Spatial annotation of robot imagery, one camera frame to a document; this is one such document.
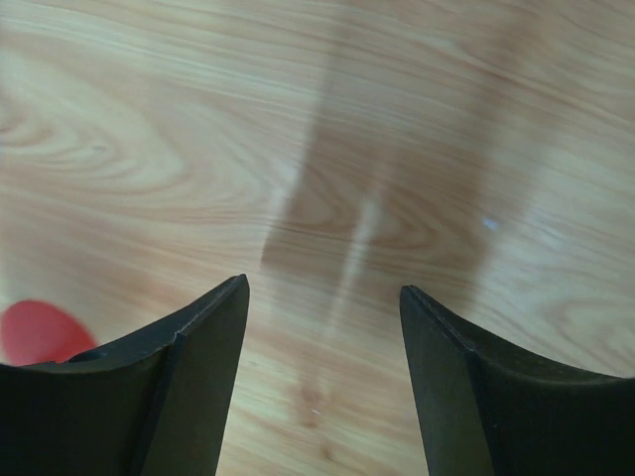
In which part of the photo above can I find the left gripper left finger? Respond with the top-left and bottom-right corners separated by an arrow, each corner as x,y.
1,275 -> 249,475

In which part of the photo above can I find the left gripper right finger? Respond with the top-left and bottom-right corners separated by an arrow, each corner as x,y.
400,286 -> 634,475

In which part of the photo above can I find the red wine glass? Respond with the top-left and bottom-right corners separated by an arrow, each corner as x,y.
1,299 -> 97,366

